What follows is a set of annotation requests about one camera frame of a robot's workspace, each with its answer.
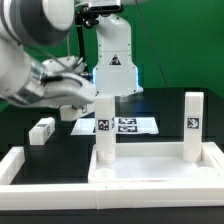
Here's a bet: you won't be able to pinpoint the white U-shaped obstacle fence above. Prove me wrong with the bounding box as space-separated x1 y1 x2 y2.
0 147 224 210

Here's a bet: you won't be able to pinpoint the black camera on mount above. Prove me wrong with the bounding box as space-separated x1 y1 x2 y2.
88 0 123 14

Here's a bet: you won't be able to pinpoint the white desk tabletop tray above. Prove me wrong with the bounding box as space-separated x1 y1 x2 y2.
88 142 224 183

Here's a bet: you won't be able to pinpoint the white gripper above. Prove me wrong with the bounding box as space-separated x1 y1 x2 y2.
37 56 96 108

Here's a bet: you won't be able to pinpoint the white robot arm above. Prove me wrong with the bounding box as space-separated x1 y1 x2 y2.
0 0 142 108

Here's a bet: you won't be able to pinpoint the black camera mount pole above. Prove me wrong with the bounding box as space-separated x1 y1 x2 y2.
75 6 99 63

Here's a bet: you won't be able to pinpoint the fiducial marker base sheet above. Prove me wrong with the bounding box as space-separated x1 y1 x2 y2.
71 117 159 135

